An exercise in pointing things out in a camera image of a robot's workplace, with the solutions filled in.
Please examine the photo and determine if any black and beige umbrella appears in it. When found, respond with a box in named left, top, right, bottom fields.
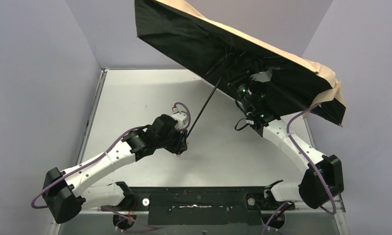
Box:
left=134, top=0, right=346, bottom=126

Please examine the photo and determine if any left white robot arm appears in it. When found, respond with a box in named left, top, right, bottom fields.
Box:
left=42, top=111, right=190, bottom=224

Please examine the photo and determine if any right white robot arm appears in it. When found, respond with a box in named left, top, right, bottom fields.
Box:
left=228, top=72, right=344, bottom=214

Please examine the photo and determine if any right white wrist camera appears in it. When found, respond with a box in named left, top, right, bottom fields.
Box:
left=251, top=70, right=273, bottom=83

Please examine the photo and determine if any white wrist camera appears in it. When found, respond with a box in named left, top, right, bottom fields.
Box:
left=251, top=70, right=273, bottom=83
left=171, top=111, right=189, bottom=131

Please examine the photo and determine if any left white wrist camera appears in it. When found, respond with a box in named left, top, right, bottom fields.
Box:
left=171, top=111, right=189, bottom=131

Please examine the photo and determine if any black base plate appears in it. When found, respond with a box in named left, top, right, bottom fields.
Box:
left=111, top=187, right=282, bottom=226

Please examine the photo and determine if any aluminium frame rail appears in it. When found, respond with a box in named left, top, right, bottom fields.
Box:
left=46, top=190, right=346, bottom=235

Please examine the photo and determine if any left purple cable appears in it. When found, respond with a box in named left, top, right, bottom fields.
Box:
left=31, top=102, right=192, bottom=234

